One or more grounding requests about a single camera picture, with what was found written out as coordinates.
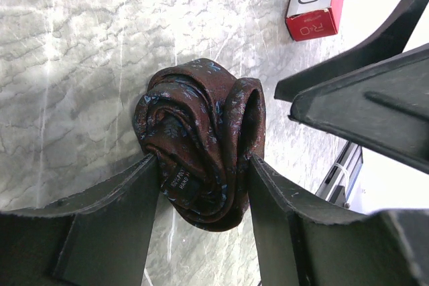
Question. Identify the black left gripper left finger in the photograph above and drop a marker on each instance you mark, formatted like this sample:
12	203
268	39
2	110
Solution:
96	237

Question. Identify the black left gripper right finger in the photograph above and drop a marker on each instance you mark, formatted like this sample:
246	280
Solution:
302	239

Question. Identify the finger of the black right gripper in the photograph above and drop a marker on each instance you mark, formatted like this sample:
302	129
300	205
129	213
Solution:
383	107
387	41

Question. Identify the brown floral necktie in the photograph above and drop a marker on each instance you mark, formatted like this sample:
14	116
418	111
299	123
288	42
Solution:
203	124

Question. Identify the red rectangular box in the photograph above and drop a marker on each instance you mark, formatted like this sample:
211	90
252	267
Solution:
312	19

